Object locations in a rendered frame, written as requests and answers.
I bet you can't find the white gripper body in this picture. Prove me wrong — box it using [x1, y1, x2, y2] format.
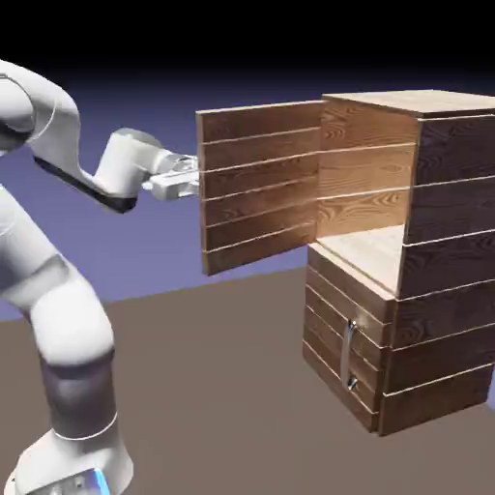
[141, 168, 201, 202]

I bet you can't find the wooden plank door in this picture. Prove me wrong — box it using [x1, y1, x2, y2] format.
[194, 99, 326, 277]

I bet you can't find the wooden cabinet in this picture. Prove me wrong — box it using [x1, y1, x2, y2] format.
[301, 89, 495, 438]

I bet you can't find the wooden door with handle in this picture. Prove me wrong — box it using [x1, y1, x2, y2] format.
[301, 246, 396, 434]

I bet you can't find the silver metal door handle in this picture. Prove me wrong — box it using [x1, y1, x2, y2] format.
[338, 319, 360, 392]

